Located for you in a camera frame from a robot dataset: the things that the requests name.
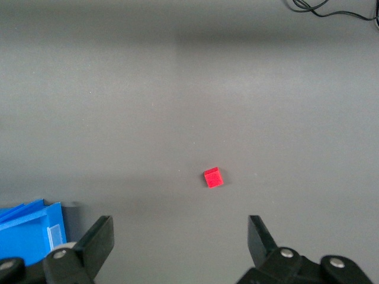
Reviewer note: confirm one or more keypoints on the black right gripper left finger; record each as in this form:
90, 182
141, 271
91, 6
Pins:
94, 245

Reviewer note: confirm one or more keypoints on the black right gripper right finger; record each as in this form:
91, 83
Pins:
263, 248

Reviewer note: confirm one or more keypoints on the small red cube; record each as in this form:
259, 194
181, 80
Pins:
213, 178

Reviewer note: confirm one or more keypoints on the blue plastic bin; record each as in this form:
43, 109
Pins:
26, 233

